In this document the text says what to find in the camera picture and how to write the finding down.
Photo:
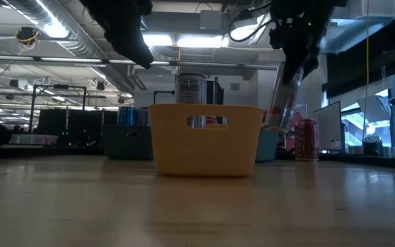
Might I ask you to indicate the black aluminium frame rail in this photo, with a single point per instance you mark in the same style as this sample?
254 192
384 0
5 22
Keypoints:
355 159
29 151

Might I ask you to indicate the grey ceiling junction box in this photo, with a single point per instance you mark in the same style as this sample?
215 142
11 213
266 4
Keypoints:
210 20

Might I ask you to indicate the black metal frame stand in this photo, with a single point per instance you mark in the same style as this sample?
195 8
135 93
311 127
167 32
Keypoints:
32 106

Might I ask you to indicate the grey horizontal ceiling pipe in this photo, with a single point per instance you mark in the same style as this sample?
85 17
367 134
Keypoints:
63 59

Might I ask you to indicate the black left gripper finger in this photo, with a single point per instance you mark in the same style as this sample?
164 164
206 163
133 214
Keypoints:
132 44

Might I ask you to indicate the black upright screen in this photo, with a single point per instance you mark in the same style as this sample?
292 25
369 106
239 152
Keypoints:
214 91

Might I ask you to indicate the dark cylindrical container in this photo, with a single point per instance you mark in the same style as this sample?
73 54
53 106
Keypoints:
372 145

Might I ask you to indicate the clear plastic storage tub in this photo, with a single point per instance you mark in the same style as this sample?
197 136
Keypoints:
33 138

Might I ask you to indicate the blue-grey plastic bin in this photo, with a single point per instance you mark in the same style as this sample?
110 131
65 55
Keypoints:
127 144

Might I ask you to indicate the teal plastic bin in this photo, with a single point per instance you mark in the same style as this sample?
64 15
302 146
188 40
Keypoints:
266 145

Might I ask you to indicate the ceiling light panel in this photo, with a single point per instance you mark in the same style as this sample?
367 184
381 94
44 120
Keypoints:
183 40

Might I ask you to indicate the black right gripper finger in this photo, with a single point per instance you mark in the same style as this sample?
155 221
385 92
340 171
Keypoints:
293 70
312 67

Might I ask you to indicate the black equipment cabinets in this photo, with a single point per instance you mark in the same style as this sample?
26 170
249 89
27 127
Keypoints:
77 125

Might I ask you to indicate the silver Celsius drink can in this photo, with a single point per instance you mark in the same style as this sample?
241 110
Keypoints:
283 103
190 90

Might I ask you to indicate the yellow plastic bin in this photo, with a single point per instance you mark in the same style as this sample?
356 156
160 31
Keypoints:
204 151

